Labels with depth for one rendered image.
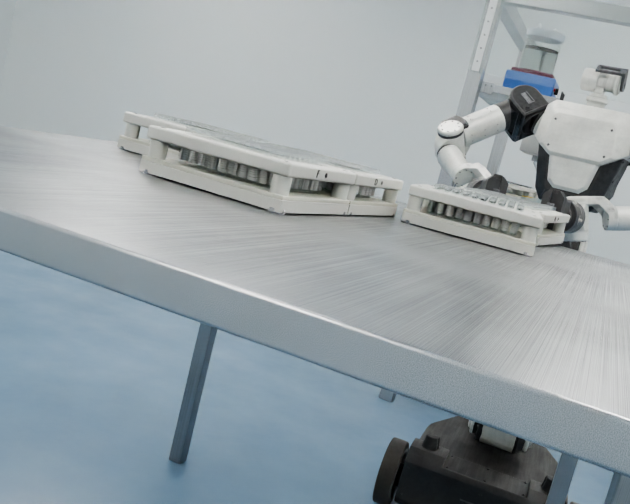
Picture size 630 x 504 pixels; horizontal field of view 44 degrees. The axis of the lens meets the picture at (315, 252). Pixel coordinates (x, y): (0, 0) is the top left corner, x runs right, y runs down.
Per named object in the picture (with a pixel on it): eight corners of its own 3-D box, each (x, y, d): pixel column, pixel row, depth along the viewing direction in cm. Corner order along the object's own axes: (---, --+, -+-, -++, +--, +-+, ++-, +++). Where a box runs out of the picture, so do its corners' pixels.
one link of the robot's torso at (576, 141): (528, 198, 265) (558, 94, 259) (631, 225, 249) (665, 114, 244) (503, 193, 239) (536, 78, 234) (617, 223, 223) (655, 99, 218)
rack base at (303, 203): (279, 213, 107) (283, 196, 107) (138, 170, 117) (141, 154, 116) (347, 214, 129) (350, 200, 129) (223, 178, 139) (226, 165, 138)
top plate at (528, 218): (540, 229, 138) (544, 218, 138) (407, 194, 144) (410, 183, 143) (538, 223, 162) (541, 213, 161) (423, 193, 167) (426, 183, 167)
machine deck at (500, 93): (558, 108, 306) (561, 98, 306) (465, 88, 319) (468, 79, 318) (567, 124, 364) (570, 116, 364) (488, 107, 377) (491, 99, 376)
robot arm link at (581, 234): (582, 239, 201) (596, 241, 210) (582, 198, 201) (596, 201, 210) (539, 240, 207) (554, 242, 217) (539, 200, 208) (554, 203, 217)
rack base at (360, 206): (347, 214, 129) (351, 200, 129) (224, 178, 139) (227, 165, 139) (395, 216, 152) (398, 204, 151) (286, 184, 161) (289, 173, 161)
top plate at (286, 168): (288, 177, 106) (291, 163, 106) (145, 137, 116) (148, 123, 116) (354, 185, 128) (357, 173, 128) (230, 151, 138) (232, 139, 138)
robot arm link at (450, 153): (448, 163, 224) (425, 131, 238) (451, 191, 230) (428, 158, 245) (483, 152, 225) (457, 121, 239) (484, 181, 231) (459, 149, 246)
